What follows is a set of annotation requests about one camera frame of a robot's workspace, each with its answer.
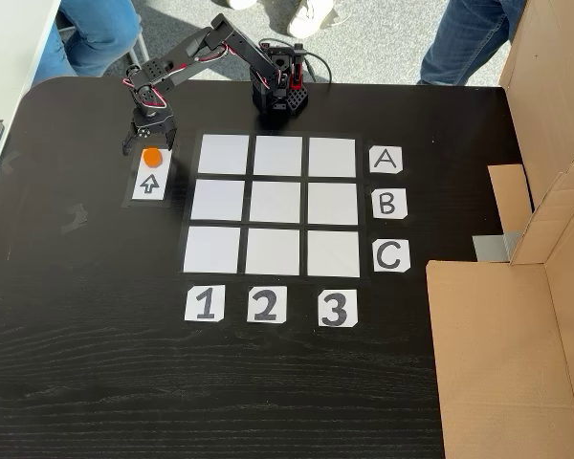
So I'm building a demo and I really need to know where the white nine-square grid sheet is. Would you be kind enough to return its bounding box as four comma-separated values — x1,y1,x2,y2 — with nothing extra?
179,131,370,283

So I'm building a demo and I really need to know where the paper sheet with arrow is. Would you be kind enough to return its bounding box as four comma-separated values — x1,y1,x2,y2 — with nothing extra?
121,141,180,208

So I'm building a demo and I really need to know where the grey metal chair leg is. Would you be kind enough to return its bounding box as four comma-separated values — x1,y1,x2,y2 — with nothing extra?
126,28,157,80

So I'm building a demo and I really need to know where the person's leg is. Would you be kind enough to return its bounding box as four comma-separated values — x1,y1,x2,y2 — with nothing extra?
416,0,527,87
57,0,144,78
31,21,78,90

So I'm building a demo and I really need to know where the white desk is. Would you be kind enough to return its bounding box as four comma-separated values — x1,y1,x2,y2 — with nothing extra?
0,0,63,207

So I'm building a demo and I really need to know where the paper label number 1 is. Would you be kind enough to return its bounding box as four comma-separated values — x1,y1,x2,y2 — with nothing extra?
184,284,227,322

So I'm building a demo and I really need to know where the paper label number 2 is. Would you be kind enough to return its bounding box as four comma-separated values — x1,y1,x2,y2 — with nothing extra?
246,285,289,324

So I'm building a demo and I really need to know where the paper label letter A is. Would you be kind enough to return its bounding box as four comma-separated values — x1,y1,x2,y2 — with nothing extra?
368,145,404,174

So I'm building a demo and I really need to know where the paper label letter B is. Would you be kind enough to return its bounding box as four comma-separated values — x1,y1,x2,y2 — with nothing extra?
371,187,408,221

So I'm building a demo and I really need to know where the paper label number 3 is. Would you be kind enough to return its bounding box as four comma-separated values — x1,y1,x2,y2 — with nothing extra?
317,288,359,328

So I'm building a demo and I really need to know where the paper label letter C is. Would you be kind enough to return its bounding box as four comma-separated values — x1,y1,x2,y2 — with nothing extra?
372,239,411,273

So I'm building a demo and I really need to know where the brown cardboard box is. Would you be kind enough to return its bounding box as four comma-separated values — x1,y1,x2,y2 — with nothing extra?
425,0,574,459

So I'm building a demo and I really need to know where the black power cable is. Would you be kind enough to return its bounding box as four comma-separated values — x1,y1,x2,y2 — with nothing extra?
257,38,334,86

